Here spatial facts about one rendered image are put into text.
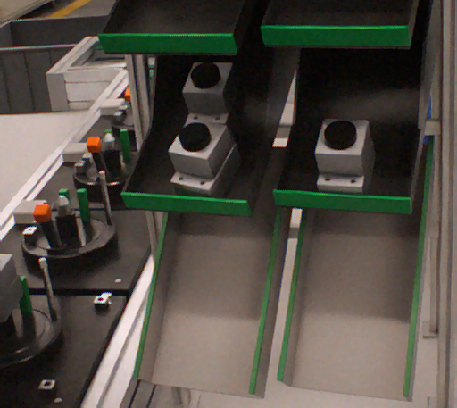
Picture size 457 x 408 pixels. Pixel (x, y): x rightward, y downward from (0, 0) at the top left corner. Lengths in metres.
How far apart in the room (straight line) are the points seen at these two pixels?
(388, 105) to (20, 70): 2.21
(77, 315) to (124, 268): 0.12
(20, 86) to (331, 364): 2.26
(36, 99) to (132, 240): 1.79
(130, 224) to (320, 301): 0.48
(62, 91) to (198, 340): 1.36
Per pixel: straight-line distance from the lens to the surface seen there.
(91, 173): 1.51
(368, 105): 0.93
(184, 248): 0.99
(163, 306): 0.98
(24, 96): 3.06
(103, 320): 1.13
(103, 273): 1.23
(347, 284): 0.95
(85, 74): 2.21
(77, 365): 1.06
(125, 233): 1.33
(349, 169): 0.82
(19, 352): 1.07
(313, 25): 0.78
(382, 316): 0.94
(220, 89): 0.88
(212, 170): 0.83
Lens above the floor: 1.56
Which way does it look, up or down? 23 degrees down
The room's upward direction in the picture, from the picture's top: 5 degrees counter-clockwise
